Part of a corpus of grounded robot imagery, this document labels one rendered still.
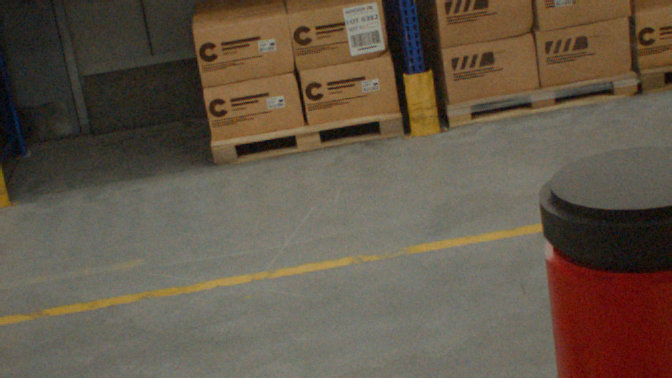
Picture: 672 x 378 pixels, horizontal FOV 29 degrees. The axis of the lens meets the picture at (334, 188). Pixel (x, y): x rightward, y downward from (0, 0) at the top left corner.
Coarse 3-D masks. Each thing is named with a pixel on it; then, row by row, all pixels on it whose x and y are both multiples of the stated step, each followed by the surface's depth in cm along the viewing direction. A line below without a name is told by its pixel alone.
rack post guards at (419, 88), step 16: (416, 80) 792; (432, 80) 795; (416, 96) 795; (432, 96) 797; (416, 112) 799; (432, 112) 799; (416, 128) 802; (432, 128) 803; (0, 176) 792; (0, 192) 794
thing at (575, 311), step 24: (552, 264) 32; (576, 264) 32; (552, 288) 33; (576, 288) 31; (600, 288) 31; (624, 288) 31; (648, 288) 30; (552, 312) 33; (576, 312) 32; (600, 312) 31; (624, 312) 31; (648, 312) 31; (576, 336) 32; (600, 336) 31; (624, 336) 31; (648, 336) 31; (576, 360) 32; (600, 360) 32; (624, 360) 31; (648, 360) 31
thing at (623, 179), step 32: (576, 160) 34; (608, 160) 33; (640, 160) 33; (544, 192) 33; (576, 192) 32; (608, 192) 31; (640, 192) 31; (544, 224) 32; (576, 224) 31; (608, 224) 30; (640, 224) 30; (576, 256) 32; (608, 256) 30; (640, 256) 30
